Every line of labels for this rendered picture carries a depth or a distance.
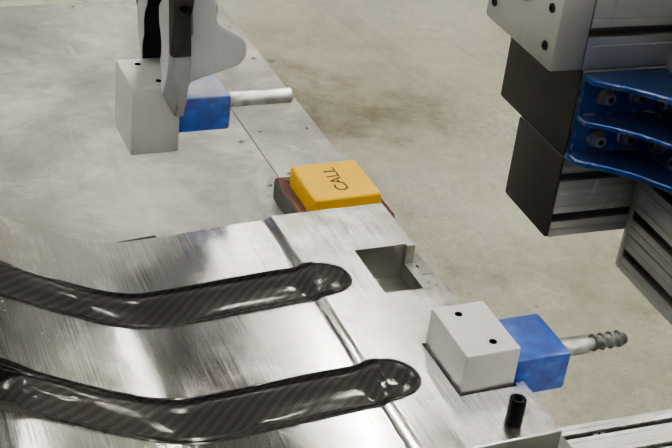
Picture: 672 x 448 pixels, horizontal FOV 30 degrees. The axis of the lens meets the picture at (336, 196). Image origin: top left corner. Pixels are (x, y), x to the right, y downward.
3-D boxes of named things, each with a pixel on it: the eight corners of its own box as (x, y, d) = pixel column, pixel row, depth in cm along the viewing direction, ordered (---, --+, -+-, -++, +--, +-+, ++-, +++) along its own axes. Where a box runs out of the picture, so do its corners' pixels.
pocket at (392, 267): (407, 286, 90) (413, 242, 88) (439, 329, 86) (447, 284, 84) (348, 294, 88) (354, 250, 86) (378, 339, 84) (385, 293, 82)
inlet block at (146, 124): (276, 111, 100) (282, 49, 97) (298, 140, 96) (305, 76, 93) (114, 124, 95) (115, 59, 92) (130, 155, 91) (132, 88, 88)
